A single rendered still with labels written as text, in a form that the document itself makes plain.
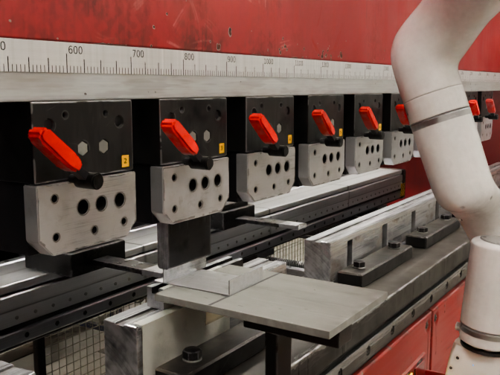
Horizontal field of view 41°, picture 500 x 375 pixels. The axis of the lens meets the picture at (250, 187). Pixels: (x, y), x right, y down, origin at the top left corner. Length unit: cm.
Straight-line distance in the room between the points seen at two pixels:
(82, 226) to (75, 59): 18
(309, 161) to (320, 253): 24
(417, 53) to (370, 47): 44
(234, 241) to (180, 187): 62
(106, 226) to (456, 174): 50
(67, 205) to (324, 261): 72
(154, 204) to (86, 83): 20
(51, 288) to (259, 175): 37
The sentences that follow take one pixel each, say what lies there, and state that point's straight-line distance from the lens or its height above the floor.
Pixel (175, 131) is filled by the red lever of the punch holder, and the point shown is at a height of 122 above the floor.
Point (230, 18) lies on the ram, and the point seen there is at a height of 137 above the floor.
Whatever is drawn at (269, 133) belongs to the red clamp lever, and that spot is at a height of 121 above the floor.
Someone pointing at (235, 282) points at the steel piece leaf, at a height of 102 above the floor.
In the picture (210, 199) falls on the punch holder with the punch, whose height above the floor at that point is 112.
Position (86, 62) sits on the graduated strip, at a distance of 78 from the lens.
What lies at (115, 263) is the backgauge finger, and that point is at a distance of 107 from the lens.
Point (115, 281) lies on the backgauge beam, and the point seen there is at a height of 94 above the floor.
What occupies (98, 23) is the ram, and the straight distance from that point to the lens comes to 79.
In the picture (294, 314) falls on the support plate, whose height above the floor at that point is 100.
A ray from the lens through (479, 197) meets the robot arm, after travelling 102.
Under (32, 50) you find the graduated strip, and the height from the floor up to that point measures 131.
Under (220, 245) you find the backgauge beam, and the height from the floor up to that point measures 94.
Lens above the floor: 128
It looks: 9 degrees down
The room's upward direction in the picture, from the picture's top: straight up
